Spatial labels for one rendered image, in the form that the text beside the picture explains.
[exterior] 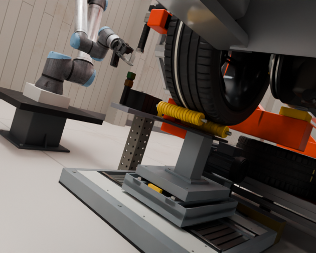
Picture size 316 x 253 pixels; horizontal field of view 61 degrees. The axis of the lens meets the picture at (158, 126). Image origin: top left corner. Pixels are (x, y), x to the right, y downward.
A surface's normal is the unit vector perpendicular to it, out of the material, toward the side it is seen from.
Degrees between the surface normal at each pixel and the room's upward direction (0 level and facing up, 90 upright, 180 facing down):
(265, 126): 90
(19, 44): 90
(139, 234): 90
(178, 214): 90
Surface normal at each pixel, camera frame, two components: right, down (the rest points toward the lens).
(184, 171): -0.62, -0.15
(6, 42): 0.74, 0.28
